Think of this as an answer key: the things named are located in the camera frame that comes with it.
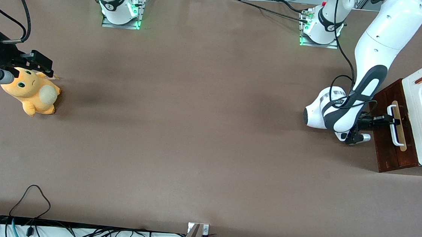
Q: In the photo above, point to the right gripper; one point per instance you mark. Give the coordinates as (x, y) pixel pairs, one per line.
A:
(4, 54)

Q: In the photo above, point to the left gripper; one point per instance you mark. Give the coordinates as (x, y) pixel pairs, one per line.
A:
(366, 122)

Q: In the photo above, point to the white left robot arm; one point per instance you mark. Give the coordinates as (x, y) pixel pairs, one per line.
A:
(387, 30)

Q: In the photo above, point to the orange plush toy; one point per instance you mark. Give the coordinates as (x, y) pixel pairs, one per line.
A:
(35, 97)

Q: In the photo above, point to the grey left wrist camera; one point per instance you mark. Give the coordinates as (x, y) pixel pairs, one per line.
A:
(364, 138)

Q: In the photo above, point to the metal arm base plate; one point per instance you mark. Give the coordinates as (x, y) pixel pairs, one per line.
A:
(143, 7)
(314, 45)

